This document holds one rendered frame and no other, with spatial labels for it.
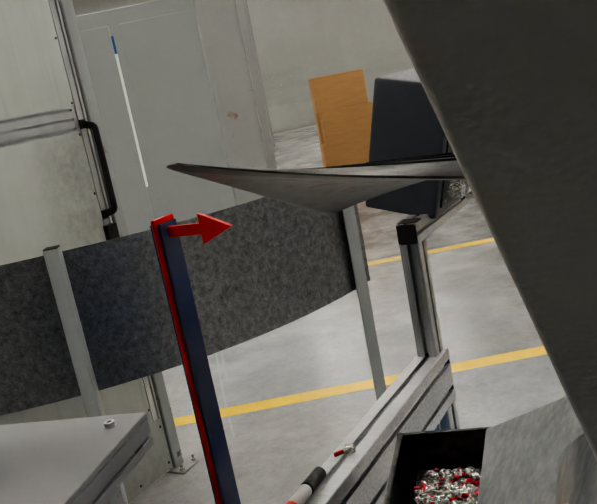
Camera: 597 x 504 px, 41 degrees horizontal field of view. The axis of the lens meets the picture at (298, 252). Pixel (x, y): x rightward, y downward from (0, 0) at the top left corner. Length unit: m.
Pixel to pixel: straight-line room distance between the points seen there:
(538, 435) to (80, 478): 0.41
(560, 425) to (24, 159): 2.12
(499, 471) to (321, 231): 2.01
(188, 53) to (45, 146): 3.98
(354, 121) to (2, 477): 7.86
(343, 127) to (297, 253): 6.12
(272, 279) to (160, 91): 4.21
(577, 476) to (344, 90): 8.22
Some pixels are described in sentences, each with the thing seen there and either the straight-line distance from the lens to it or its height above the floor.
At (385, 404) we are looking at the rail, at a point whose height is 0.86.
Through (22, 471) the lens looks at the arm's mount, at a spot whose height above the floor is 0.97.
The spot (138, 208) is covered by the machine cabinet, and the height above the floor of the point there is 0.49.
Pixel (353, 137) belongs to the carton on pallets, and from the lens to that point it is 8.53.
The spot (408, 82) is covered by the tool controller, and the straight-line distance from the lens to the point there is 1.11.
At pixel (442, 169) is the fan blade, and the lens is 0.42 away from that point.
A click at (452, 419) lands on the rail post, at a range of 1.18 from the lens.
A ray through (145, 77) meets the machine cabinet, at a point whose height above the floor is 1.50.
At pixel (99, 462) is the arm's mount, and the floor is 0.97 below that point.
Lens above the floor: 1.28
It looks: 12 degrees down
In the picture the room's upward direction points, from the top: 11 degrees counter-clockwise
